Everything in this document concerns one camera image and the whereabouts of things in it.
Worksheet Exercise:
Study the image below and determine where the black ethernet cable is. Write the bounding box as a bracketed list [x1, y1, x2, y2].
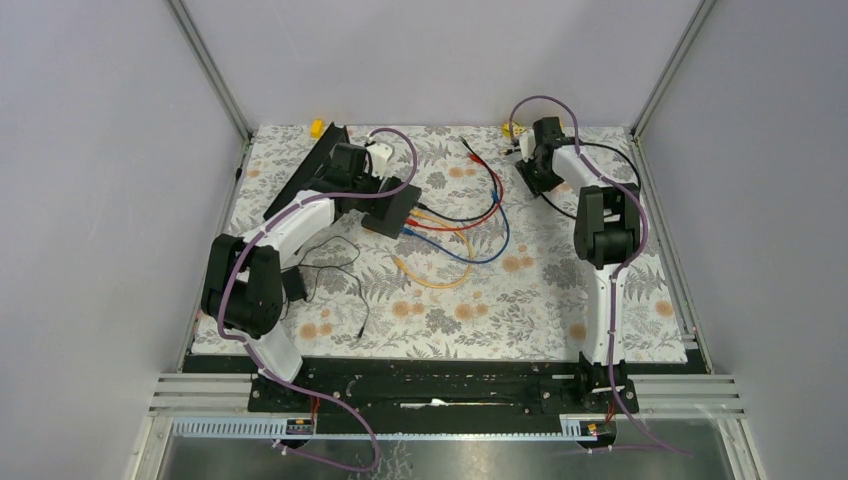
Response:
[503, 141, 643, 221]

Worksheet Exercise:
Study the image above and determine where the black network switch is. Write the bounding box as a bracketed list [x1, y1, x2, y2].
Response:
[361, 185, 422, 240]

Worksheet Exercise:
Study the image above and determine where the thin black cable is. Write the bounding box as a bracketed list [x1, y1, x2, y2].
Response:
[413, 137, 501, 225]

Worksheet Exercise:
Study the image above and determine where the yellow ethernet cable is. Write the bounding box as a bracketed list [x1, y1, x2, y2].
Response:
[393, 208, 476, 291]

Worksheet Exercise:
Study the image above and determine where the black power adapter with cord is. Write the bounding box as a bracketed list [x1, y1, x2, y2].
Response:
[281, 235, 371, 340]

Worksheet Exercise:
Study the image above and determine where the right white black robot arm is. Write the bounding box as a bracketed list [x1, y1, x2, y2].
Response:
[516, 117, 646, 412]

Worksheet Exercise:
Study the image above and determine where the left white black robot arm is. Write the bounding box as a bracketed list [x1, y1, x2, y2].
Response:
[201, 140, 413, 411]

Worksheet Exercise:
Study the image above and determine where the yellow owl toy block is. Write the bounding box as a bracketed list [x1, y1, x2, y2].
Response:
[501, 121, 526, 141]

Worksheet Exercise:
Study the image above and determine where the black white checkerboard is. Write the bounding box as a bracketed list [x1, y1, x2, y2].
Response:
[263, 123, 350, 220]

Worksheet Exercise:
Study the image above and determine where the small yellow block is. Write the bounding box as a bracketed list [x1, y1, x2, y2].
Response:
[309, 119, 325, 139]

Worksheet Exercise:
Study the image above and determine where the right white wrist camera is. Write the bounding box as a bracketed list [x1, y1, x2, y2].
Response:
[518, 130, 536, 162]

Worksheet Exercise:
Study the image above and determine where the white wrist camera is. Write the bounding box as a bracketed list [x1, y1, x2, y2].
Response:
[518, 130, 536, 162]
[365, 141, 394, 179]

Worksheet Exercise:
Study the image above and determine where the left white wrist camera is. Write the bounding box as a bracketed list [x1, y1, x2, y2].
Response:
[365, 141, 394, 179]

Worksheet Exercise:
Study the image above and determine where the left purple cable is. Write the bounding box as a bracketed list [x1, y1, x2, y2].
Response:
[215, 127, 420, 473]

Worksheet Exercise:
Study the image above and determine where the blue ethernet cable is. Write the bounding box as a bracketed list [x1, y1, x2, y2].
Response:
[401, 188, 511, 266]

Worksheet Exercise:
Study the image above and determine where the red ethernet cable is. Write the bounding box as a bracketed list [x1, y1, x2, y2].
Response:
[404, 152, 506, 233]

